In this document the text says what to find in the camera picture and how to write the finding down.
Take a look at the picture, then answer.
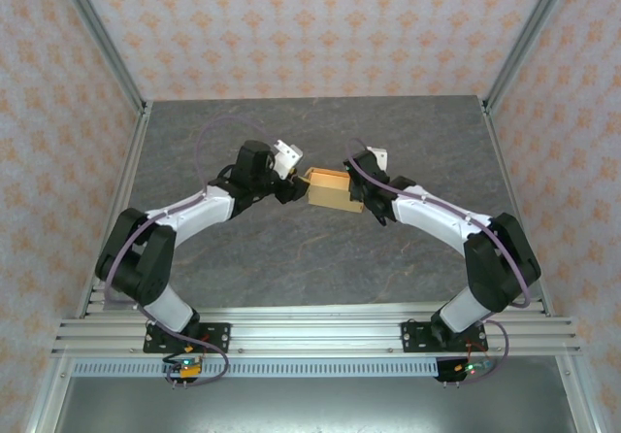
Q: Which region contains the orange paper box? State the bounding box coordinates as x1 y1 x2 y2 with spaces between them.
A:
301 167 365 215

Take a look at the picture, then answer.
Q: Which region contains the grey metal shelf panel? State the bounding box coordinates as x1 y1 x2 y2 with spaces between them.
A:
52 377 572 433

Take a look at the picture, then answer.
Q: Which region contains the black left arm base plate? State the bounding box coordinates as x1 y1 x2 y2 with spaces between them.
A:
143 322 232 354

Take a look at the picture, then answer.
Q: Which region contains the aluminium mounting rail beam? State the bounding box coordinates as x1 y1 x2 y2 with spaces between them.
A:
50 306 581 359

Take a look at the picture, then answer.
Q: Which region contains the aluminium table side rail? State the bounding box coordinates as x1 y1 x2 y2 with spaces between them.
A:
481 100 607 433
23 101 154 433

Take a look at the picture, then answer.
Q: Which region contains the aluminium frame post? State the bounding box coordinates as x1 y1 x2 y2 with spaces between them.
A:
482 0 578 114
51 0 149 117

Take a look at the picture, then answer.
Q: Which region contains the grey slotted cable duct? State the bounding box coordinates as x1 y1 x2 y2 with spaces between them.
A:
72 358 441 379

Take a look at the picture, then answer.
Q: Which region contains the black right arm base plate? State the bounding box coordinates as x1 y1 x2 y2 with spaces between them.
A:
401 320 486 354

